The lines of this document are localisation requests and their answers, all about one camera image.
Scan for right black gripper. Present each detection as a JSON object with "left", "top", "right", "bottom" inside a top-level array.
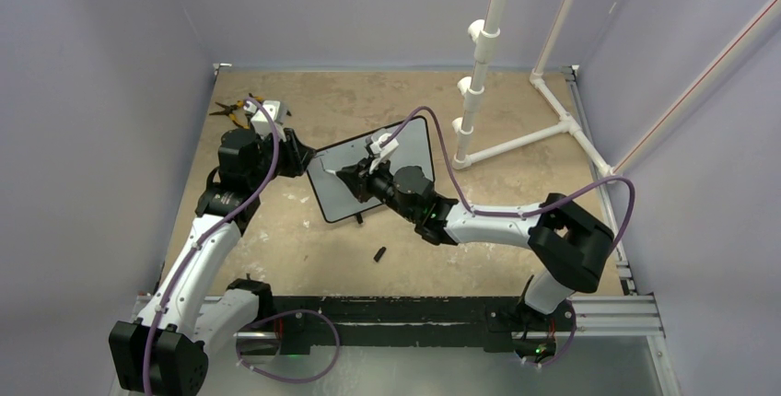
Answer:
[{"left": 339, "top": 154, "right": 419, "bottom": 223}]

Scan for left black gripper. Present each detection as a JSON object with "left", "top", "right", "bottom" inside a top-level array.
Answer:
[{"left": 248, "top": 126, "right": 315, "bottom": 190}]

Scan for black framed whiteboard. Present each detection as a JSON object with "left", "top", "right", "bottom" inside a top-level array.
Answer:
[{"left": 307, "top": 115, "right": 436, "bottom": 224}]

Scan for black marker cap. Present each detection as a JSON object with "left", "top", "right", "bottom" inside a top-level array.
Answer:
[{"left": 373, "top": 247, "right": 387, "bottom": 262}]

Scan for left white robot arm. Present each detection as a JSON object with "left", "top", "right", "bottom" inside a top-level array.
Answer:
[{"left": 109, "top": 128, "right": 316, "bottom": 395}]

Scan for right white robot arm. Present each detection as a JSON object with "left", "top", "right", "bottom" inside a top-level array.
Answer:
[{"left": 333, "top": 159, "right": 615, "bottom": 329}]

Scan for yellow black pliers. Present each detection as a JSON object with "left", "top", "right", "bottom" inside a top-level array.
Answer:
[{"left": 209, "top": 93, "right": 292, "bottom": 129}]

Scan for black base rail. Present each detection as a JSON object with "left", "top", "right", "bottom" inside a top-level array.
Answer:
[{"left": 260, "top": 296, "right": 547, "bottom": 355}]

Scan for white PVC pipe frame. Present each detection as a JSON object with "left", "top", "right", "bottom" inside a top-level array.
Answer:
[{"left": 449, "top": 0, "right": 781, "bottom": 186}]

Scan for aluminium extrusion frame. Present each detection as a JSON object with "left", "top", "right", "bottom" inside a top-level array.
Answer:
[{"left": 560, "top": 65, "right": 681, "bottom": 395}]

